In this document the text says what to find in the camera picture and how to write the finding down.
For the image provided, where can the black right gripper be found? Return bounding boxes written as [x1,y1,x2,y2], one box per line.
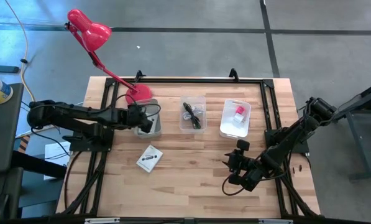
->
[221,151,262,175]

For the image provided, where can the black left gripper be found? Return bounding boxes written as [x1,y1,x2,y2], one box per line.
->
[127,105,154,134]

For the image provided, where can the white card reader box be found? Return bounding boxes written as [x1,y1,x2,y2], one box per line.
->
[135,144,164,174]

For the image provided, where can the black USB cable bundle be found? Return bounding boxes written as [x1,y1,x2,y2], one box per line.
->
[182,102,203,130]

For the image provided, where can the white braided cable bundle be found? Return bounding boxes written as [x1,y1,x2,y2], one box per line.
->
[183,105,205,121]

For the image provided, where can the grey plastic bin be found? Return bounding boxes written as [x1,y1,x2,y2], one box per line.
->
[132,98,162,139]

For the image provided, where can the white plastic bin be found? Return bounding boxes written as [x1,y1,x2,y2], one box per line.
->
[219,98,252,140]

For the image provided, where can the clear plastic bin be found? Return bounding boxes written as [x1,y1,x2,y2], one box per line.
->
[179,95,208,134]

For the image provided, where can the white paper sheet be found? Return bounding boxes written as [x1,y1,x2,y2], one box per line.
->
[43,141,71,181]

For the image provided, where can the red desk lamp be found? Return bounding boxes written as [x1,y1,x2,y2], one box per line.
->
[65,8,153,106]

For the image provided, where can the dark metal stand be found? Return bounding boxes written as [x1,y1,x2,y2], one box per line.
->
[329,77,371,182]

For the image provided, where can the dark grey side desk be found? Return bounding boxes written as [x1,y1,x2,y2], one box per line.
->
[0,82,25,175]

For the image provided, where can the flat black floor strip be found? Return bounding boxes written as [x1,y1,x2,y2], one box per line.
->
[0,64,21,75]

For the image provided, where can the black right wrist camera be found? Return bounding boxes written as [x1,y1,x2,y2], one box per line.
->
[236,139,251,152]

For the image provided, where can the black frame clamp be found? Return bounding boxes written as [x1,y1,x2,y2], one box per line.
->
[228,67,240,83]
[134,69,147,83]

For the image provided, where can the black aluminium table frame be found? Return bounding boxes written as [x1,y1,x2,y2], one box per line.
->
[56,77,321,219]

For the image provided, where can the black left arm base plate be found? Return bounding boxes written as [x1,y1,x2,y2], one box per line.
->
[69,126,115,153]

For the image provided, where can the yellow floor cable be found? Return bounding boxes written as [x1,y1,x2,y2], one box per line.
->
[4,0,39,108]

